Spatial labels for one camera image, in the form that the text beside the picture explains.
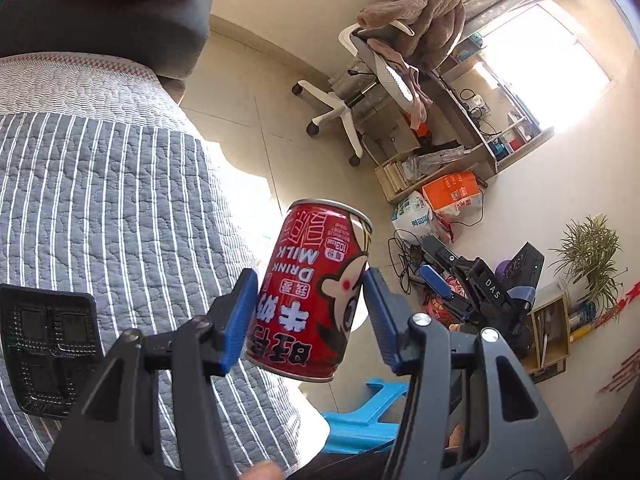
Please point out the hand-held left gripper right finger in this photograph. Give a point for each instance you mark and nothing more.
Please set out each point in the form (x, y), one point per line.
(382, 320)

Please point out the blue plastic stool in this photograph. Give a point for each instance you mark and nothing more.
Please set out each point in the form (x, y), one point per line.
(360, 420)

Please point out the grey striped quilt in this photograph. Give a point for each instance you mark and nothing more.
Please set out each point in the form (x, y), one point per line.
(110, 195)

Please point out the person's left hand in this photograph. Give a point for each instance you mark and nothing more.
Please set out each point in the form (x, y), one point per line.
(260, 471)

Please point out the orange cardboard box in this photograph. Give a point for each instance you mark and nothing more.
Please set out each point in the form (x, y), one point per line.
(452, 192)

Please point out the red milk drink can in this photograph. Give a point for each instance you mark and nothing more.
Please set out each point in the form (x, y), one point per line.
(310, 290)

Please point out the brown fleece blanket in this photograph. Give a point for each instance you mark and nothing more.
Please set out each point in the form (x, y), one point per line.
(415, 15)

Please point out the small wooden box shelf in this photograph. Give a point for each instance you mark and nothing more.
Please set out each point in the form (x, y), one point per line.
(550, 330)

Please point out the white printed sack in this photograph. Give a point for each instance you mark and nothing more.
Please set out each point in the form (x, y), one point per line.
(412, 215)

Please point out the black plastic tray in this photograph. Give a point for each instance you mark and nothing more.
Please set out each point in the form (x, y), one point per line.
(47, 350)

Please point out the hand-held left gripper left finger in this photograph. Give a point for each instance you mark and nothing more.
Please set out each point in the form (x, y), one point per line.
(237, 325)

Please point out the green potted plant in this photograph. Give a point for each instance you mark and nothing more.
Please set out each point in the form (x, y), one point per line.
(590, 255)

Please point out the wooden crate with papers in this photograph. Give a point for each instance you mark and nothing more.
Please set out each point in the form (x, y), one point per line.
(400, 175)

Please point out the dark grey cushion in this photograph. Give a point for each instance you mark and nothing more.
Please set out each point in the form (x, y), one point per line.
(125, 25)

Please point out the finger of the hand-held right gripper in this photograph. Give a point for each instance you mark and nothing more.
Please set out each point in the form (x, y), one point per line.
(435, 282)
(445, 255)

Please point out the white office chair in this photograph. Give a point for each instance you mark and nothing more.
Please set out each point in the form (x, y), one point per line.
(370, 85)

